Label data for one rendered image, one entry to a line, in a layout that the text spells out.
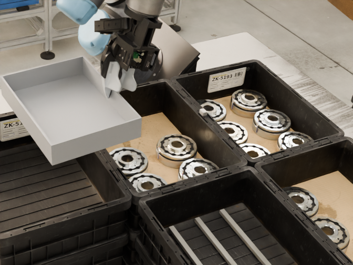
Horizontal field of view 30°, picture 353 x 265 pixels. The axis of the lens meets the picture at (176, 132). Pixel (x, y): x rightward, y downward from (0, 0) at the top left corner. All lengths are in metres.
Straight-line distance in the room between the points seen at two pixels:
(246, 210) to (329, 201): 0.21
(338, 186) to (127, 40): 0.67
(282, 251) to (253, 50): 1.14
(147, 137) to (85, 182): 0.24
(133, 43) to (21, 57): 2.37
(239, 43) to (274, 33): 1.70
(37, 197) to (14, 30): 2.49
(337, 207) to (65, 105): 0.69
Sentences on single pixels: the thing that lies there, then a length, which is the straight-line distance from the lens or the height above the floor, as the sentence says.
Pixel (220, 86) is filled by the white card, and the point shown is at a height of 0.87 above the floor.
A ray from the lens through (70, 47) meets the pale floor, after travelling 3.79.
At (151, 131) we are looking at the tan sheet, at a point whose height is 0.83.
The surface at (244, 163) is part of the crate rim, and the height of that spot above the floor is 0.93.
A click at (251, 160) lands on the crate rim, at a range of 1.55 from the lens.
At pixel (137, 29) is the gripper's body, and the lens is 1.35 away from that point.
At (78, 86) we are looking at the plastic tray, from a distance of 1.52.
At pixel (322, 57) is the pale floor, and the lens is 4.03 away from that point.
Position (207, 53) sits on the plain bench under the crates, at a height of 0.70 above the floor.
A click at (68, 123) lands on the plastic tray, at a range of 1.41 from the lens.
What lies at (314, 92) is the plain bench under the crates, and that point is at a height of 0.70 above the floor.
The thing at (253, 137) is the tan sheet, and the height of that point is 0.83.
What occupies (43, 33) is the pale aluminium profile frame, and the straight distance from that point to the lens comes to 3.61.
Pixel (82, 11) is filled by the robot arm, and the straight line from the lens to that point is 1.35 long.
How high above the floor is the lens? 1.87
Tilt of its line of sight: 36 degrees down
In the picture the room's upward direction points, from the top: 7 degrees clockwise
